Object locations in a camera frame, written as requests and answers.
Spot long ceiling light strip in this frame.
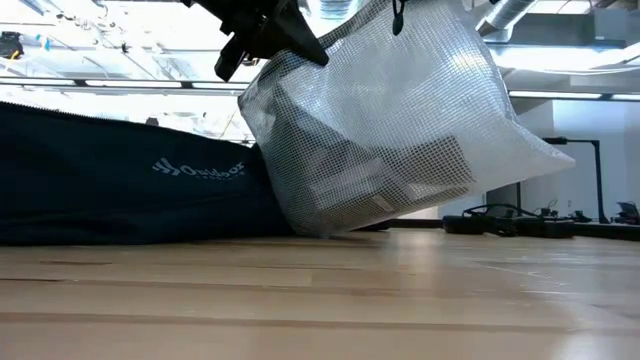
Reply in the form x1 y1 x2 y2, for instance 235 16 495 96
507 89 640 102
0 77 251 95

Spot grey calculator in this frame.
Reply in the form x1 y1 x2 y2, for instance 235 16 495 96
304 134 477 214

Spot dark navy duffel bag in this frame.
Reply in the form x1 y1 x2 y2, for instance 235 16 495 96
0 101 297 247

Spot small black equipment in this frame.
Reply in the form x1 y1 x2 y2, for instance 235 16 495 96
537 199 594 224
612 201 640 226

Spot black gantry frame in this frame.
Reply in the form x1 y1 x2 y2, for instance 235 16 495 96
542 136 609 225

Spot black metal table frame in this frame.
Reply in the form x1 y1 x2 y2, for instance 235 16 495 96
359 218 640 241

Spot clear mesh zip pouch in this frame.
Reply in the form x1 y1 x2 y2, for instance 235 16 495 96
236 0 577 239

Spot black ceiling device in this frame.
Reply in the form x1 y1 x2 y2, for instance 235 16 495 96
0 31 25 61

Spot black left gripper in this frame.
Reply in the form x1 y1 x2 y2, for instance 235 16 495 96
181 0 331 84

